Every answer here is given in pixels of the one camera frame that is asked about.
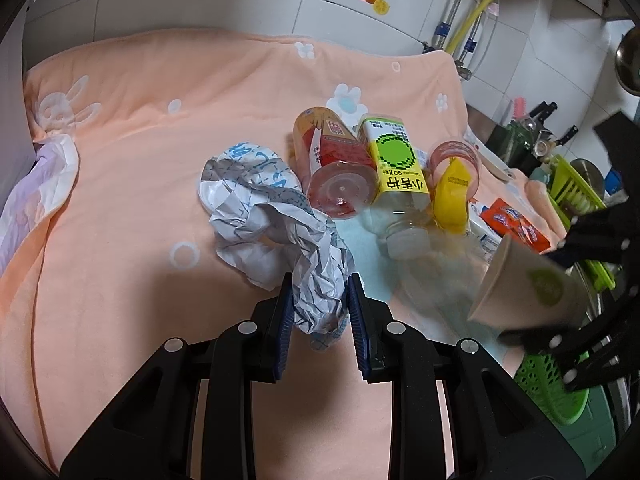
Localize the beige paper cup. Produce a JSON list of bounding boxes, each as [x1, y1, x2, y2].
[[468, 236, 589, 330]]

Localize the yellow green label bottle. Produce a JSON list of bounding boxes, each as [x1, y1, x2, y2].
[[357, 114, 431, 261]]

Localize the white blue paper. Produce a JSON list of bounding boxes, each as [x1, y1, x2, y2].
[[198, 142, 355, 351]]

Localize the green dish rack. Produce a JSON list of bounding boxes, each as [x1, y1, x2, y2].
[[547, 155, 616, 292]]

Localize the green plastic waste basket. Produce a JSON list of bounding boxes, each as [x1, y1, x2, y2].
[[514, 353, 589, 426]]

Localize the orange red snack packet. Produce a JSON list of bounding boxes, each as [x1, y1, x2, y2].
[[480, 198, 551, 254]]

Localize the yellow snack wrapper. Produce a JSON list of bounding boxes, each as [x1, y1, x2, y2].
[[433, 157, 471, 234]]

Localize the peach floral towel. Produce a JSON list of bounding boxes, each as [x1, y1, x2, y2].
[[0, 27, 572, 480]]

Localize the clear pink plastic cup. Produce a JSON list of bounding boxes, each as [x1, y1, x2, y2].
[[426, 139, 482, 200]]

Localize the red yellow drink bottle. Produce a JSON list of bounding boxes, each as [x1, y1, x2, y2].
[[292, 106, 378, 219]]

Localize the white lilac quilted cloth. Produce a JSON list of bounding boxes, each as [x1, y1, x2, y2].
[[1, 134, 79, 273]]

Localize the steel water pipe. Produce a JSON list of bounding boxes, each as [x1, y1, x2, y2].
[[432, 0, 476, 53]]

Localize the black handled knives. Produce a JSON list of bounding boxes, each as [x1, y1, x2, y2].
[[527, 101, 580, 149]]

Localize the yellow gas hose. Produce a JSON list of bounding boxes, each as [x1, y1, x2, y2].
[[444, 0, 512, 57]]

